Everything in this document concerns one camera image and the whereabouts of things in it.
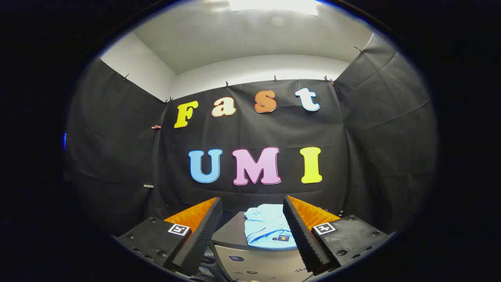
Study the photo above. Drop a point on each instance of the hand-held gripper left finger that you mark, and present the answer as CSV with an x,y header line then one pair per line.
x,y
203,239

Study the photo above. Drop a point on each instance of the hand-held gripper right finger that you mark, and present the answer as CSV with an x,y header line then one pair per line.
x,y
301,239

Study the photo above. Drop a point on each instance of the light blue shirt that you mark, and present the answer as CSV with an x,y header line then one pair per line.
x,y
266,227

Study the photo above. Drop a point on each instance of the black backdrop cloth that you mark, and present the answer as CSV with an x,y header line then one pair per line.
x,y
250,133

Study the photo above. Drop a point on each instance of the row of black clips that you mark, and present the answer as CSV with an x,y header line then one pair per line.
x,y
227,84

